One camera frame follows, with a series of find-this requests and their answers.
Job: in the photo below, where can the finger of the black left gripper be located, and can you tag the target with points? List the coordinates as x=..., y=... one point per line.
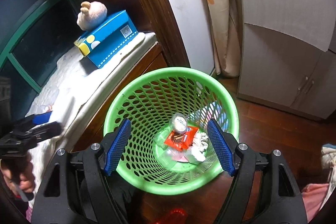
x=46, y=131

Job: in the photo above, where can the green window frame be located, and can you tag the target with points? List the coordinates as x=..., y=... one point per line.
x=34, y=34

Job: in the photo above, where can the beige plush toy animal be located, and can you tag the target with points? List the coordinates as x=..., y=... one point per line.
x=91, y=15

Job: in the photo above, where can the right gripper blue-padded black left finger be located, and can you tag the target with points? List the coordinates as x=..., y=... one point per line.
x=74, y=187

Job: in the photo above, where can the red white paper ball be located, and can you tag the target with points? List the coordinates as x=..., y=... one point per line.
x=195, y=154

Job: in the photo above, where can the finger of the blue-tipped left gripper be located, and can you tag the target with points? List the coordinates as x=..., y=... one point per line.
x=41, y=118

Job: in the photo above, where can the orange snack wrapper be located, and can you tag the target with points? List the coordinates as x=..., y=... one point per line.
x=181, y=141

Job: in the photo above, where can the grey wardrobe cabinet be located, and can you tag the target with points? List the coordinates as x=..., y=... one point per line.
x=286, y=58

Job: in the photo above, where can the cream quilted mat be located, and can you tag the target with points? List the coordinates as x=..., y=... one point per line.
x=75, y=92

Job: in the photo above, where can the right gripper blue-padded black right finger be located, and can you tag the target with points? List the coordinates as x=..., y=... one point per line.
x=279, y=201

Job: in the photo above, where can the red plastic object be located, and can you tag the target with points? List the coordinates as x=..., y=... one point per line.
x=175, y=216

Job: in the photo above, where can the blue yellow dotted tissue box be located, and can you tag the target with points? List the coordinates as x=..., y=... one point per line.
x=106, y=40

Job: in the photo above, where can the person's left hand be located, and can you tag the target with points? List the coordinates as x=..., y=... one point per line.
x=26, y=177

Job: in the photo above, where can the pink cloth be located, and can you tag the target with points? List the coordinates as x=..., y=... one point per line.
x=313, y=195

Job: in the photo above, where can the green plastic mesh basket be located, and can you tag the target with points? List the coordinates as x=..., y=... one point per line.
x=149, y=102

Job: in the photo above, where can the clear round capsule half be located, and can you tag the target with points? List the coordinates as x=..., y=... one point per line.
x=178, y=123

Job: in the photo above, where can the floral beige curtain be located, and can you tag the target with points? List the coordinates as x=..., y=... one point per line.
x=224, y=35

